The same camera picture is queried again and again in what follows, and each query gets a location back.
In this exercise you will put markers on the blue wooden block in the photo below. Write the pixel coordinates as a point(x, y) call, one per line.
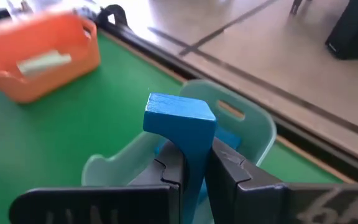
point(182, 124)
point(228, 138)

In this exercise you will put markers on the orange plastic bin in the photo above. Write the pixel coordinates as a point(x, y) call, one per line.
point(42, 34)

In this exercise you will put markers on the green table mat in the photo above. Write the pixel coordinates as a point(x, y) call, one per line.
point(57, 133)

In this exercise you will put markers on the black aluminium table frame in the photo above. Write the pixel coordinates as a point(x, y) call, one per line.
point(154, 53)

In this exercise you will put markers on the black box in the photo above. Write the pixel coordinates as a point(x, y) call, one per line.
point(356, 31)

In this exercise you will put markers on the pale teal plastic bin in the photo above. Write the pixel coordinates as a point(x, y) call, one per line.
point(253, 130)

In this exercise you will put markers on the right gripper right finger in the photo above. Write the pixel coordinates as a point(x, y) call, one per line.
point(291, 205)

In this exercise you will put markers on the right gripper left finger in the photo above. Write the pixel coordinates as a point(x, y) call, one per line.
point(104, 205)

